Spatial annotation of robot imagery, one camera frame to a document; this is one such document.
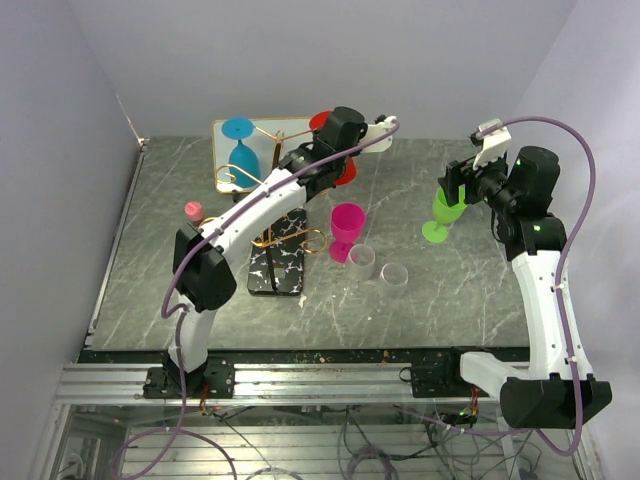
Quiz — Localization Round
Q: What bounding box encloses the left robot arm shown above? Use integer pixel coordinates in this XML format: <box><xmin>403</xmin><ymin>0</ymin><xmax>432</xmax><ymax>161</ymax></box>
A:
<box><xmin>143</xmin><ymin>106</ymin><xmax>368</xmax><ymax>399</ymax></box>

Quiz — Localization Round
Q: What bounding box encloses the pink plastic wine glass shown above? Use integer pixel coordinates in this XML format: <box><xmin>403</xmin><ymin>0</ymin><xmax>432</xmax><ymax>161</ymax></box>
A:
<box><xmin>329</xmin><ymin>203</ymin><xmax>366</xmax><ymax>263</ymax></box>

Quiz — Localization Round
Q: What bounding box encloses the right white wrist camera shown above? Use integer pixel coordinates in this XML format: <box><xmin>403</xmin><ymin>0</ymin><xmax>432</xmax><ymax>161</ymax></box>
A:
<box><xmin>470</xmin><ymin>119</ymin><xmax>512</xmax><ymax>170</ymax></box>

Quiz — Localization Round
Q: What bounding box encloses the blue plastic wine glass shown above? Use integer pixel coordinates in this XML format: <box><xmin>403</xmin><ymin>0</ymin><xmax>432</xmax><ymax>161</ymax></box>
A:
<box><xmin>221</xmin><ymin>117</ymin><xmax>261</xmax><ymax>190</ymax></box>

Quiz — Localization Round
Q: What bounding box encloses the clear glass cup left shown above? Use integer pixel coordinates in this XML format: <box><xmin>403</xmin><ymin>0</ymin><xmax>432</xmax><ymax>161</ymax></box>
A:
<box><xmin>345</xmin><ymin>244</ymin><xmax>376</xmax><ymax>281</ymax></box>

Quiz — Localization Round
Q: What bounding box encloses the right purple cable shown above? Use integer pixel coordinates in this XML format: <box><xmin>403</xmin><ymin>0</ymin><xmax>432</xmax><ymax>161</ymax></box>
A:
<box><xmin>394</xmin><ymin>114</ymin><xmax>597</xmax><ymax>456</ymax></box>

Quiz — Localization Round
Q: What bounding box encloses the clear glass cup right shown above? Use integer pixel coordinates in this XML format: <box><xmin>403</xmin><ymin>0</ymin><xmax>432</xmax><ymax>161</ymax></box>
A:
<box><xmin>376</xmin><ymin>262</ymin><xmax>409</xmax><ymax>298</ymax></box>

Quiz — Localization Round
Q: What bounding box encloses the aluminium mounting rail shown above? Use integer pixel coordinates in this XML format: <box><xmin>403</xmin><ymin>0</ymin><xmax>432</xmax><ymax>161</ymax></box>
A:
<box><xmin>54</xmin><ymin>349</ymin><xmax>581</xmax><ymax>406</ymax></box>

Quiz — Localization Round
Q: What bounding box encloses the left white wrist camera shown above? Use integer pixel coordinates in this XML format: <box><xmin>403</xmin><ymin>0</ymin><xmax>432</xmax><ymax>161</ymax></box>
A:
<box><xmin>358</xmin><ymin>116</ymin><xmax>398</xmax><ymax>153</ymax></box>

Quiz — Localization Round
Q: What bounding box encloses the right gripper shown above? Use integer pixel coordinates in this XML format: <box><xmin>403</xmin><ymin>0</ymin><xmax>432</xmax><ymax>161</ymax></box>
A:
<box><xmin>439</xmin><ymin>146</ymin><xmax>518</xmax><ymax>214</ymax></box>

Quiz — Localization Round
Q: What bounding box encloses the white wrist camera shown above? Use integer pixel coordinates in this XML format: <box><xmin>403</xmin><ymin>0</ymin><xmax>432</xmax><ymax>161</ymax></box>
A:
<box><xmin>358</xmin><ymin>116</ymin><xmax>398</xmax><ymax>153</ymax></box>
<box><xmin>470</xmin><ymin>119</ymin><xmax>512</xmax><ymax>170</ymax></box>

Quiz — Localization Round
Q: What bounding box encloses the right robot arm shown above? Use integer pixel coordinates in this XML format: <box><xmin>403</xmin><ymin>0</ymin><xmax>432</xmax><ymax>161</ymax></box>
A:
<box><xmin>399</xmin><ymin>146</ymin><xmax>612</xmax><ymax>429</ymax></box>

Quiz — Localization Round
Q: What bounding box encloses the green plastic wine glass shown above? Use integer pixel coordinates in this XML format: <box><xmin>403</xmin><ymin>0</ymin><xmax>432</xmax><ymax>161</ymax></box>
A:
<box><xmin>421</xmin><ymin>187</ymin><xmax>467</xmax><ymax>243</ymax></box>

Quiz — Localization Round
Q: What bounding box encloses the gold framed mirror tray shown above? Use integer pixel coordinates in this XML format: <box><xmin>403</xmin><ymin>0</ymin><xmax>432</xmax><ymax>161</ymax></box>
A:
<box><xmin>211</xmin><ymin>117</ymin><xmax>312</xmax><ymax>194</ymax></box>

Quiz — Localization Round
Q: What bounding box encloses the red plastic wine glass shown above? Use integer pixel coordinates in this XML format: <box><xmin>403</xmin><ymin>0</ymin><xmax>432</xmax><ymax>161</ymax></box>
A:
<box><xmin>309</xmin><ymin>110</ymin><xmax>358</xmax><ymax>186</ymax></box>

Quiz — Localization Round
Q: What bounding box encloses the clear glass cup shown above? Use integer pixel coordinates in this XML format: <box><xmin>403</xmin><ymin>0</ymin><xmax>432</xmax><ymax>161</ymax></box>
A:
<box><xmin>345</xmin><ymin>244</ymin><xmax>376</xmax><ymax>281</ymax></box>
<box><xmin>376</xmin><ymin>262</ymin><xmax>409</xmax><ymax>298</ymax></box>

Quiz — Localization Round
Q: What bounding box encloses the pink small bottle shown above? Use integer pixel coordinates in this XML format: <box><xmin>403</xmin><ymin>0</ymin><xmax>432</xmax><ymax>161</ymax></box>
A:
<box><xmin>184</xmin><ymin>201</ymin><xmax>204</xmax><ymax>225</ymax></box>

